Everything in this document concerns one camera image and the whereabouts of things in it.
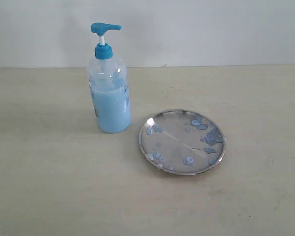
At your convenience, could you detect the round steel plate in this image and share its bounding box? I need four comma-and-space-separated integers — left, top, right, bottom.
138, 109, 226, 176

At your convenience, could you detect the blue pump soap bottle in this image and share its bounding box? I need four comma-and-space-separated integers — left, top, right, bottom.
87, 23, 131, 133

